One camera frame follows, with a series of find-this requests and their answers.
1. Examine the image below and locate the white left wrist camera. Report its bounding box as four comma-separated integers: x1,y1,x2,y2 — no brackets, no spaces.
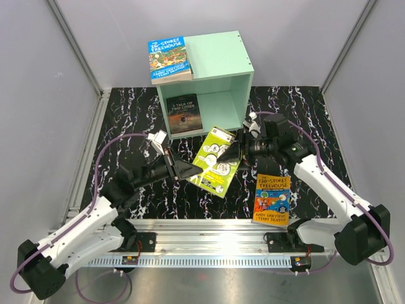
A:
147,130,168,155

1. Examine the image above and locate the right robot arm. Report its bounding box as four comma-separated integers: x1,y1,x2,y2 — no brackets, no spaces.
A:
218,111,394,266

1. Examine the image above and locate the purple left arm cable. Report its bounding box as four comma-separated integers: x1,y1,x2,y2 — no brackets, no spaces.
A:
9,132,153,301

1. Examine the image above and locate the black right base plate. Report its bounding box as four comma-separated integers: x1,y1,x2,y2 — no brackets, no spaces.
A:
264,232,312,255

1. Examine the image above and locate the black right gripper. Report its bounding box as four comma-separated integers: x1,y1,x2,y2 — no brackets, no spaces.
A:
217,128,278,170

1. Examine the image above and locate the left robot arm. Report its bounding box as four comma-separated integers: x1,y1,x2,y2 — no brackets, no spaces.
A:
17,149,203,300

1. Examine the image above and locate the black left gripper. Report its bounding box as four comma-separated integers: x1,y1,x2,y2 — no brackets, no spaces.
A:
134,148,203,189

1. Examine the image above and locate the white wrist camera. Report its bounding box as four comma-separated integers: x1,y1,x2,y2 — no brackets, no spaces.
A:
247,111,261,138
147,130,168,155

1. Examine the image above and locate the lime green book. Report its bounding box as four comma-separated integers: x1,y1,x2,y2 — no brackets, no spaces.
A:
187,126,240,198

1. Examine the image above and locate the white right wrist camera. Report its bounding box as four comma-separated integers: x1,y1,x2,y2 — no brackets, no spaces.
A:
247,111,261,138

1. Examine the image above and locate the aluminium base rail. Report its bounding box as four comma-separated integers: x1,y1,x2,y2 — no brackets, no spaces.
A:
83,219,333,268

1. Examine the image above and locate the blue 26-Storey Treehouse book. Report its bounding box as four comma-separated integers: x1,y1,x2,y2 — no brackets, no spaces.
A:
148,36,191,85

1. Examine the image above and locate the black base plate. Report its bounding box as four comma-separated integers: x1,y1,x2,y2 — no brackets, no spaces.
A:
110,232,157,253
264,232,312,255

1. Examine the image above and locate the dark Tale of Two Cities book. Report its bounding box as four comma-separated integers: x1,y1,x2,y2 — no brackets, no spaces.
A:
166,94,204,134

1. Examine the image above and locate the orange 130-Storey Treehouse book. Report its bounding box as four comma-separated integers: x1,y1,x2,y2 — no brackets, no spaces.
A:
252,174,291,227

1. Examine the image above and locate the mint green open box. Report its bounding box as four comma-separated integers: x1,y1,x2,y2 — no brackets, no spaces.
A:
156,31,254,139

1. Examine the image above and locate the black marble pattern mat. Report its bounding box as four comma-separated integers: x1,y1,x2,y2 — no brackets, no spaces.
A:
80,86,350,219

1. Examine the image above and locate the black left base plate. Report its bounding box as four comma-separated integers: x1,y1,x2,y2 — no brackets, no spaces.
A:
110,232,157,253

